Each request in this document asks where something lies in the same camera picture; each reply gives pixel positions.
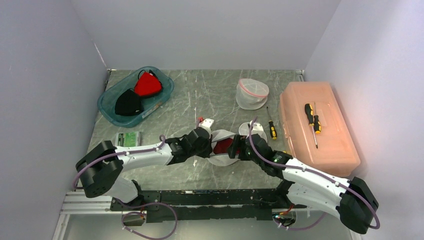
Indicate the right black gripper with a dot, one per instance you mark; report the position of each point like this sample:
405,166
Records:
238,141

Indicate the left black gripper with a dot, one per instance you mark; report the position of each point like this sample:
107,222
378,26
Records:
208,150

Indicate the dark red bra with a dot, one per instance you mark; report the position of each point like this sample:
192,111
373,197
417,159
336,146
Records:
221,146

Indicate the blue-trimmed white mesh laundry bag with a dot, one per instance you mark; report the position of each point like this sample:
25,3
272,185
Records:
222,160

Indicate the black bra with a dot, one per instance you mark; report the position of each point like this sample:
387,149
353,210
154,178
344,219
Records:
128,104

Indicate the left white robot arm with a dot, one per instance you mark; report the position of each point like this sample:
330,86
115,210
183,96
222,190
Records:
99,172

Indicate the pink-trimmed white mesh laundry bag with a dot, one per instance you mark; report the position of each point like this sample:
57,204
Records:
251,94

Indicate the yellow-black screwdriver on table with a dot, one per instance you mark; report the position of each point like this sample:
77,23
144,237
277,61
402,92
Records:
272,129

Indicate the green labelled small box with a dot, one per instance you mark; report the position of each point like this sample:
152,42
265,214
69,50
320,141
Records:
128,139

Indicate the orange translucent plastic box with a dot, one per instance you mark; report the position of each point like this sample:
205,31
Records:
336,154

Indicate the large yellow-black screwdriver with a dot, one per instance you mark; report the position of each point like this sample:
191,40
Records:
309,114

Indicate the medium yellow-black screwdriver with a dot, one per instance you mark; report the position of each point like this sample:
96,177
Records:
317,128

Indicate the teal plastic basin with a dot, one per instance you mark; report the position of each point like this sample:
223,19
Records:
107,100

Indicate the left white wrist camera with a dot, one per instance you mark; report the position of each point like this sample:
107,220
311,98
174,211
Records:
205,123

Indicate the black base frame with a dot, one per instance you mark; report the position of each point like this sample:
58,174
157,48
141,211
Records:
184,205

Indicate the aluminium rail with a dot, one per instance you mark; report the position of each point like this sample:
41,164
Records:
76,203

